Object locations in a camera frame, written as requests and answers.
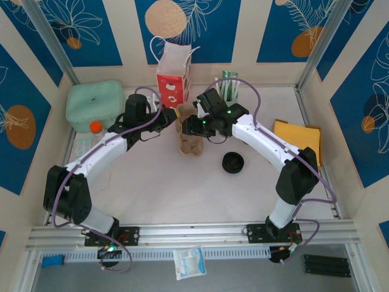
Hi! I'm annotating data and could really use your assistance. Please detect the red white paper gift bag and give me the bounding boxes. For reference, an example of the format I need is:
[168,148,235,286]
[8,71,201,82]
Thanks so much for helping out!
[150,35,201,112]

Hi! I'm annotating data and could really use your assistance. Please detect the yellow napkin stack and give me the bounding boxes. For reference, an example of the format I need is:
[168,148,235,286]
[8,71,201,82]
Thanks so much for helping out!
[272,119,322,167]

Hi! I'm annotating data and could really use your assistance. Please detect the mint green holder cup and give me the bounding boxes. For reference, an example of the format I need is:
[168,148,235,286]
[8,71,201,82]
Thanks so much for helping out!
[218,90,239,106]

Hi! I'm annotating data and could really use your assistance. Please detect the mint green lidded container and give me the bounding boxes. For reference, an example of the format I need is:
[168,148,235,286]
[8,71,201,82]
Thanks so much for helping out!
[66,79,128,133]

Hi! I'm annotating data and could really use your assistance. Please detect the orange capped small bottle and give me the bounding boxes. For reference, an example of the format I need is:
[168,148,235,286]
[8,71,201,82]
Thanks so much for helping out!
[89,120,106,142]

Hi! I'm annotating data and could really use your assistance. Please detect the clear blister packet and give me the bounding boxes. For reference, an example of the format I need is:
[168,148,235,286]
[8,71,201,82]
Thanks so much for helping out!
[74,138,94,158]

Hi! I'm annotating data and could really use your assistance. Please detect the blue white wipe packet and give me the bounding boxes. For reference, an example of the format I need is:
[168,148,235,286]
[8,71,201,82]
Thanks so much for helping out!
[172,245,207,281]

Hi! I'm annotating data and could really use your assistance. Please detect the black controller board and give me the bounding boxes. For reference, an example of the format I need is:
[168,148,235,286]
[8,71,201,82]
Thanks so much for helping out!
[269,245,298,265]
[97,245,123,260]

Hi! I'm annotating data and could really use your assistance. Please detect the blue small block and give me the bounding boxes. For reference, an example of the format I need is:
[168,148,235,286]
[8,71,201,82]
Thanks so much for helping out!
[41,254,65,269]

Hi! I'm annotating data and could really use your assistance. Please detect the black strip bundle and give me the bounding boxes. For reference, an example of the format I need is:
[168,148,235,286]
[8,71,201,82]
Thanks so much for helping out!
[301,254,352,278]

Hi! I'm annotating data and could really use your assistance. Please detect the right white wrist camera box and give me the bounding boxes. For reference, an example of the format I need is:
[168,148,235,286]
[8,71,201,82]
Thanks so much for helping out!
[194,102,209,119]

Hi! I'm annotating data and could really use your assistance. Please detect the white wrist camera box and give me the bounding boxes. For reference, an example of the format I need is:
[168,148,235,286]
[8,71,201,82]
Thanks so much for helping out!
[147,93,162,112]
[194,102,209,119]

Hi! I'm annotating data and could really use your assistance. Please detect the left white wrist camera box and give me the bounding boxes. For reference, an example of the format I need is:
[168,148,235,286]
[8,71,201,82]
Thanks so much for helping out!
[147,93,162,112]

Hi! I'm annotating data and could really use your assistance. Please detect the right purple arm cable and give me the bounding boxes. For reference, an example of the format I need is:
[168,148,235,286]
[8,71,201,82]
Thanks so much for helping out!
[202,78,338,265]

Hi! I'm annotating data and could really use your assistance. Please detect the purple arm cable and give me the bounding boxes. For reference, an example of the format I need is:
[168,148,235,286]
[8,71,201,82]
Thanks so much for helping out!
[51,86,162,273]
[202,78,338,265]

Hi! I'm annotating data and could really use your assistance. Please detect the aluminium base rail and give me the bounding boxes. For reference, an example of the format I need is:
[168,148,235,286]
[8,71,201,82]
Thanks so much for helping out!
[26,220,361,252]

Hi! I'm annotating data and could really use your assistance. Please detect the aluminium frame post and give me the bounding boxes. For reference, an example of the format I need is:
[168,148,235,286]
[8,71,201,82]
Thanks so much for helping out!
[296,0,355,92]
[22,0,80,86]

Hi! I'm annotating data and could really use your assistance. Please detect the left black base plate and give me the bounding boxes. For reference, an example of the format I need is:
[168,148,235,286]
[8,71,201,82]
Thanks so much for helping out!
[84,226,140,247]

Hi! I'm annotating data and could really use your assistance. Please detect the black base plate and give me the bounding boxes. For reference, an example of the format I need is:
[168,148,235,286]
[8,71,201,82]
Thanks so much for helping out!
[84,226,140,247]
[243,223,303,244]

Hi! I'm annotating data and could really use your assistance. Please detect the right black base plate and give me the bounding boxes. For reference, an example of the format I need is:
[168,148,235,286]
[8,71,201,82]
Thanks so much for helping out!
[243,223,303,244]

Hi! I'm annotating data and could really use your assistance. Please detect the white slotted cable duct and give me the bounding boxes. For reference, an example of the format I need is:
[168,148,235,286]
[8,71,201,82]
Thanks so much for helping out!
[65,246,271,263]

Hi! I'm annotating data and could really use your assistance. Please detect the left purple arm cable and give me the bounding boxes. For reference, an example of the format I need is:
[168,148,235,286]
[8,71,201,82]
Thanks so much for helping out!
[51,86,162,273]

